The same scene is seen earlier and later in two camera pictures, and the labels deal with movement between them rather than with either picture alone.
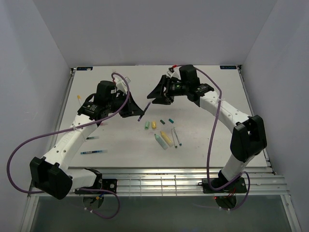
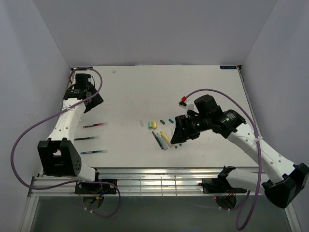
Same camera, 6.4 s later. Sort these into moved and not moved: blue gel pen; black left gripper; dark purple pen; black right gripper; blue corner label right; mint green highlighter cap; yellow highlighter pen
Moved: mint green highlighter cap; black left gripper; black right gripper; dark purple pen
Not moved: blue corner label right; yellow highlighter pen; blue gel pen
